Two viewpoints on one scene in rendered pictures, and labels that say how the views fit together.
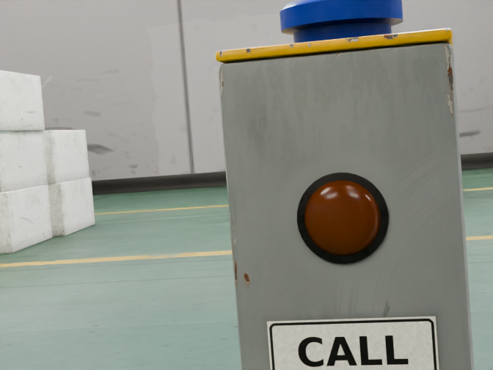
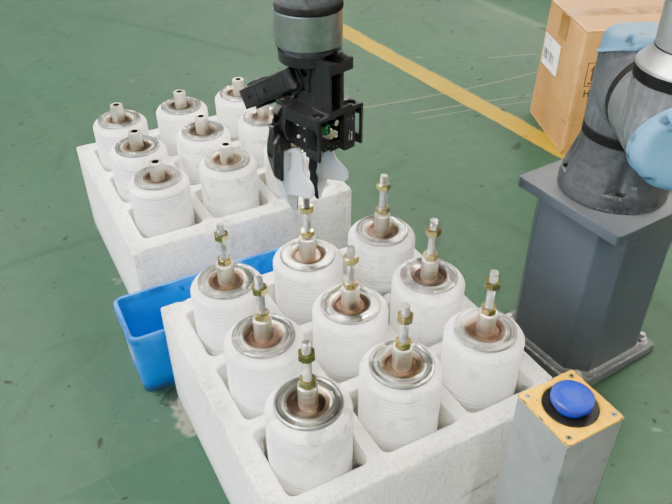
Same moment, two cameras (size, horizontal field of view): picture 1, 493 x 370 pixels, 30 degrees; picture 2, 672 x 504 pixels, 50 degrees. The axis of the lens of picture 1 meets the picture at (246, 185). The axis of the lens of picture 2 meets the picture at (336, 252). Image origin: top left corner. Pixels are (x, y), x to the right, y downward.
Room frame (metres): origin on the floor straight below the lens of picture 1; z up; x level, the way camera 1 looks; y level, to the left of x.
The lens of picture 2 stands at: (0.77, 0.16, 0.84)
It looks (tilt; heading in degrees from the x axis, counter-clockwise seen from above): 37 degrees down; 229
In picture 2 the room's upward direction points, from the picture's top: straight up
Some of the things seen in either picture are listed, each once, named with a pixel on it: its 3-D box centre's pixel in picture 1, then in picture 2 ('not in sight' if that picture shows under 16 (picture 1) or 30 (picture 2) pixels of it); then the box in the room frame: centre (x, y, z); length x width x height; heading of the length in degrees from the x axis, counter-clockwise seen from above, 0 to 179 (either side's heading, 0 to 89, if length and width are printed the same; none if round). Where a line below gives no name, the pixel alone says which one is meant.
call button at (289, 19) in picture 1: (342, 31); (571, 401); (0.30, -0.04, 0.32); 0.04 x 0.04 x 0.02
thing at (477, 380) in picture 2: not in sight; (476, 382); (0.22, -0.19, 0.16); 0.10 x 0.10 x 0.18
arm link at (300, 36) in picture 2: not in sight; (310, 27); (0.28, -0.44, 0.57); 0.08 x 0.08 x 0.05
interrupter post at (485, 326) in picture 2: not in sight; (486, 322); (0.22, -0.19, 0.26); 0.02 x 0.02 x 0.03
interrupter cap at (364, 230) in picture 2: not in sight; (381, 230); (0.17, -0.42, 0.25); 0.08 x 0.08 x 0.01
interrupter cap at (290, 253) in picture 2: not in sight; (307, 254); (0.29, -0.45, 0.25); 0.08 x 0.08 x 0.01
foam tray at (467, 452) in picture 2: not in sight; (349, 392); (0.31, -0.33, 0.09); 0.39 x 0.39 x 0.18; 77
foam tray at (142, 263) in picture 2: not in sight; (212, 207); (0.20, -0.86, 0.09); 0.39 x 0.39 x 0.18; 77
